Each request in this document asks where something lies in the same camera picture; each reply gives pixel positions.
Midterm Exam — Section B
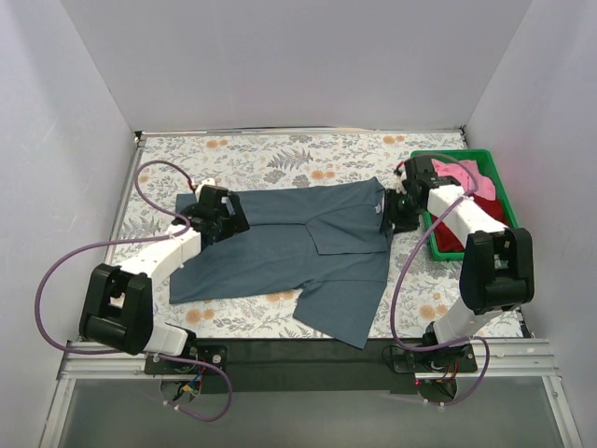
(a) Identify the floral table mat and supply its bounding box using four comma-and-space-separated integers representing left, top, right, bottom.
86, 132, 533, 340

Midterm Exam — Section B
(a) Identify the red t shirt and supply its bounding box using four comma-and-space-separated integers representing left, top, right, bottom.
434, 195, 509, 254

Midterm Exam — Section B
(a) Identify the blue grey t shirt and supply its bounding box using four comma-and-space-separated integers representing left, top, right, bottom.
169, 177, 393, 349

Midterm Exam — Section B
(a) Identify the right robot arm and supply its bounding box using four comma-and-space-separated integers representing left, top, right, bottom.
384, 152, 535, 372

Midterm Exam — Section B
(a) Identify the green plastic bin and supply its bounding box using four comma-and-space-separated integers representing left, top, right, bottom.
411, 149, 518, 261

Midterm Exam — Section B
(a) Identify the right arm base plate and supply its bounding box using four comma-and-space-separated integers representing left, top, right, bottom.
382, 344, 478, 374

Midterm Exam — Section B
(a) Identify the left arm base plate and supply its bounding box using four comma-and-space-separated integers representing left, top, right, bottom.
144, 343, 229, 375

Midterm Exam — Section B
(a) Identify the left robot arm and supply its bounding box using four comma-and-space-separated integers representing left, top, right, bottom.
79, 183, 250, 357

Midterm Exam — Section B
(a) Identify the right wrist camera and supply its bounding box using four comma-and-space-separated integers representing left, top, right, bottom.
394, 161, 407, 193

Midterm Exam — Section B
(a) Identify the pink t shirt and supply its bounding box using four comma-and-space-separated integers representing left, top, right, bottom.
432, 159, 496, 201

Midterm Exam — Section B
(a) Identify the aluminium frame rail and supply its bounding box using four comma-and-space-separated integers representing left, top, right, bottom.
41, 339, 582, 447

